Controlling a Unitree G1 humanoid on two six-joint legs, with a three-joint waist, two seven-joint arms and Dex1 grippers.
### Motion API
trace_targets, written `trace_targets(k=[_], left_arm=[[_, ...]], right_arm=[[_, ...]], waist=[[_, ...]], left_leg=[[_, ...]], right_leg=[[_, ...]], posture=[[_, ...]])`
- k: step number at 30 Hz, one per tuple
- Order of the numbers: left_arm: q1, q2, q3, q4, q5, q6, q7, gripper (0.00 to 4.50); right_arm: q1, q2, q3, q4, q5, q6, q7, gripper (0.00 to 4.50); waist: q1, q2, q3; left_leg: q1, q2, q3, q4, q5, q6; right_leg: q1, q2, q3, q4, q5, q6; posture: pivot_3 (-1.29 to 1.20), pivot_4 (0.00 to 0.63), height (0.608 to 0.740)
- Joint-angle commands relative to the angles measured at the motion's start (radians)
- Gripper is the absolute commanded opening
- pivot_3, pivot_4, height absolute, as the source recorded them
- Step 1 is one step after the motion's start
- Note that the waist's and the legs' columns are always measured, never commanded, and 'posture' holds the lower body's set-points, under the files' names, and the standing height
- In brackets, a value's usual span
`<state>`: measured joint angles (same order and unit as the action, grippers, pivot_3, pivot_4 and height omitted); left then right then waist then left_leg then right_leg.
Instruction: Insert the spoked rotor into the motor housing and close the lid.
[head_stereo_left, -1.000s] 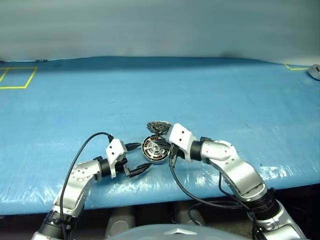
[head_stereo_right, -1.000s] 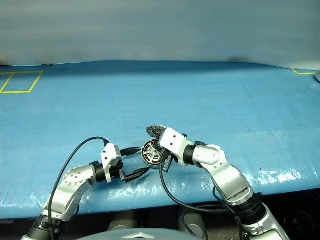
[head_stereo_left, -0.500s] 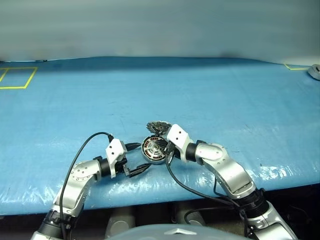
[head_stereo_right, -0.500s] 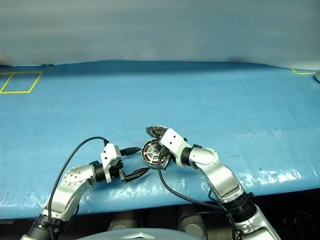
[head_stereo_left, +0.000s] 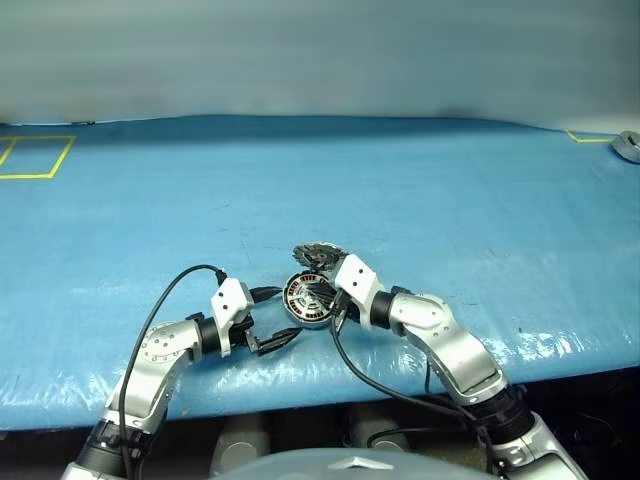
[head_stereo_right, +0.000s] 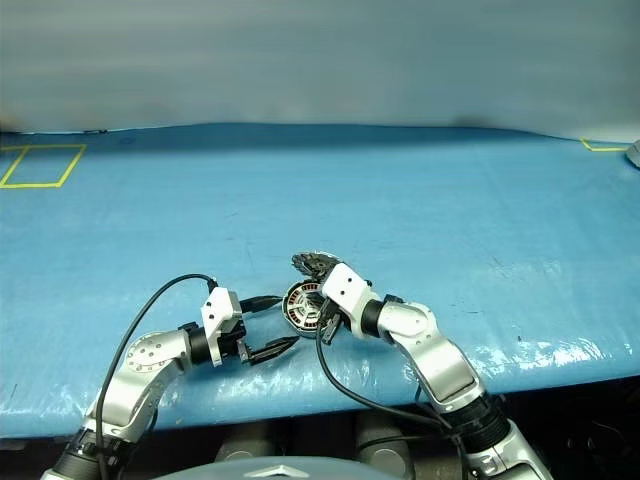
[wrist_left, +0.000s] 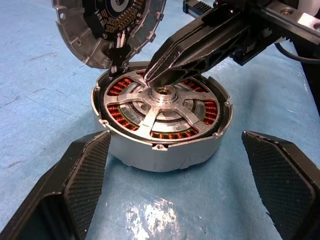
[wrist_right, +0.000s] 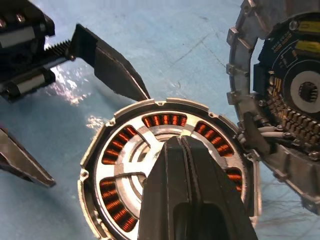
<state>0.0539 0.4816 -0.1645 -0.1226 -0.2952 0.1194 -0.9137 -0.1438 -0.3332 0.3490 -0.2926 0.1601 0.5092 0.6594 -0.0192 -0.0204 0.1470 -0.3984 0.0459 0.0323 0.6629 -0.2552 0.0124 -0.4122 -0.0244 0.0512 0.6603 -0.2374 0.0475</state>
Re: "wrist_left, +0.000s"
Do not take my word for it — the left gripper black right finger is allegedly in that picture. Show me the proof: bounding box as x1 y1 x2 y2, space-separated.
241 130 320 240

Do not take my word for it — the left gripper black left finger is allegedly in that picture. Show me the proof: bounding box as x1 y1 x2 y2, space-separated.
0 130 112 240

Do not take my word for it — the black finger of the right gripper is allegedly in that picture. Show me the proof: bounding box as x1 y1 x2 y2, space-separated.
149 21 274 88
143 9 248 88

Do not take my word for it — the silver spoked rotor wheel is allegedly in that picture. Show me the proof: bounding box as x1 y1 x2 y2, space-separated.
101 69 222 141

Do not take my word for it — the black and white motor wiring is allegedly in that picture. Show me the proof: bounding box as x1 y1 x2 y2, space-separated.
106 28 132 76

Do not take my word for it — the grey motor housing with windings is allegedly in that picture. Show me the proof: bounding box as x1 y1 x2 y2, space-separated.
90 60 235 173

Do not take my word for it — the grey round motor cover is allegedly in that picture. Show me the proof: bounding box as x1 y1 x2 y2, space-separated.
51 0 168 71

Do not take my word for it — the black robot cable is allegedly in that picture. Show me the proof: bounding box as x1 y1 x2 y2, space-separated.
273 41 320 65

